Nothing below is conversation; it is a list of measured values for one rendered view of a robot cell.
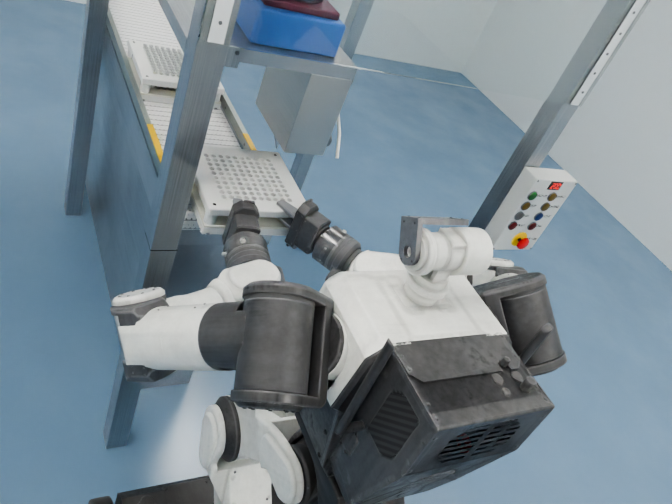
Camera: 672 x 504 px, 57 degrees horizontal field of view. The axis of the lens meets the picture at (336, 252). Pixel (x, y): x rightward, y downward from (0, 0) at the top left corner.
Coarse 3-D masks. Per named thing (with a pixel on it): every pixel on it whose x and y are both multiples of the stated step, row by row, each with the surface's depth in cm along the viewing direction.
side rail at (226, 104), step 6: (222, 96) 191; (222, 102) 191; (228, 102) 188; (228, 108) 187; (228, 114) 187; (234, 114) 184; (234, 120) 183; (240, 120) 183; (234, 126) 183; (240, 126) 180; (240, 132) 179; (246, 132) 178; (240, 138) 179; (246, 144) 175
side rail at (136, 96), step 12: (108, 12) 207; (108, 24) 204; (120, 48) 191; (120, 60) 189; (132, 72) 182; (132, 84) 176; (132, 96) 176; (144, 108) 169; (144, 120) 164; (144, 132) 165; (156, 156) 155; (156, 168) 155
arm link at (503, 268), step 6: (492, 258) 127; (498, 258) 129; (492, 264) 123; (498, 264) 123; (504, 264) 123; (510, 264) 124; (498, 270) 121; (504, 270) 120; (510, 270) 120; (516, 270) 120; (522, 270) 120; (498, 276) 120; (504, 276) 116
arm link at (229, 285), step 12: (240, 264) 111; (252, 264) 112; (264, 264) 114; (228, 276) 108; (240, 276) 108; (252, 276) 110; (264, 276) 111; (276, 276) 113; (216, 288) 107; (228, 288) 107; (240, 288) 107; (228, 300) 106; (240, 300) 107
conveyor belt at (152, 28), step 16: (112, 0) 225; (128, 0) 230; (144, 0) 235; (112, 16) 214; (128, 16) 219; (144, 16) 224; (160, 16) 229; (128, 32) 209; (144, 32) 214; (160, 32) 218; (160, 112) 177; (160, 128) 171; (208, 128) 180; (224, 128) 183; (160, 144) 165; (208, 144) 173; (224, 144) 176; (192, 208) 149; (192, 224) 147
